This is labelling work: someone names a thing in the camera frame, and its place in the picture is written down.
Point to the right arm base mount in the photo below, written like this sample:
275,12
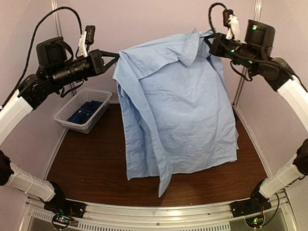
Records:
252,210

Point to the white plastic mesh basket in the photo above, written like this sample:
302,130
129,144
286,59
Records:
85,95

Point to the front aluminium rail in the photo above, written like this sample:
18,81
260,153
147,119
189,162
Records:
210,217

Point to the aluminium frame post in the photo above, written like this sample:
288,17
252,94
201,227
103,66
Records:
251,32
59,33

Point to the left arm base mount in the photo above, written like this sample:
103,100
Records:
66,216

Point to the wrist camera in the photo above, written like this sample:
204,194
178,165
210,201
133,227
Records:
231,21
86,40

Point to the left aluminium frame post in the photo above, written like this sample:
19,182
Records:
59,33

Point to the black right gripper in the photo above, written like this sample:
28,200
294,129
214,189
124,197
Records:
215,49

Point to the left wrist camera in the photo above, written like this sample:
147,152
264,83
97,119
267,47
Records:
86,40

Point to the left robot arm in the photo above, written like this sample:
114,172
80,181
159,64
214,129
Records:
55,71

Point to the right aluminium frame post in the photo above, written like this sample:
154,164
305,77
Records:
251,32

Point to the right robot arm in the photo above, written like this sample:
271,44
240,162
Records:
283,80

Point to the dark blue folded shirt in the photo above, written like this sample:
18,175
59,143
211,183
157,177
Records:
83,113

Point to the light blue long sleeve shirt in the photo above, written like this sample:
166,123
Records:
176,113

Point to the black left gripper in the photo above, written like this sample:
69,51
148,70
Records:
98,66

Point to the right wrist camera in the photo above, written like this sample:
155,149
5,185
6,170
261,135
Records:
231,21

